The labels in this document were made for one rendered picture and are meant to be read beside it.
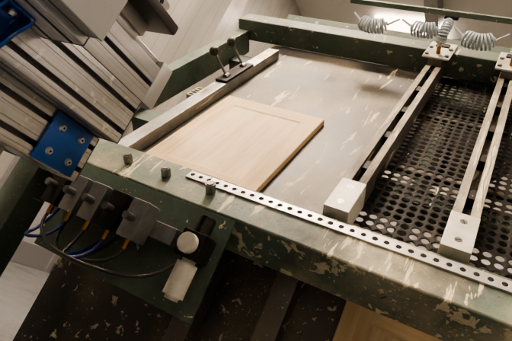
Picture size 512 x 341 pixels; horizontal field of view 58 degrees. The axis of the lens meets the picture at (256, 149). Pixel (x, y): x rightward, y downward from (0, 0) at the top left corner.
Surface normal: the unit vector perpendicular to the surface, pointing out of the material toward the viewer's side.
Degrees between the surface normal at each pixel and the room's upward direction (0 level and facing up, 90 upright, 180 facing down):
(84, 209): 90
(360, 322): 90
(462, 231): 54
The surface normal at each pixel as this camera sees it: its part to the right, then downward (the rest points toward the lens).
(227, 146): 0.00, -0.85
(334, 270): -0.50, 0.46
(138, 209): -0.30, -0.42
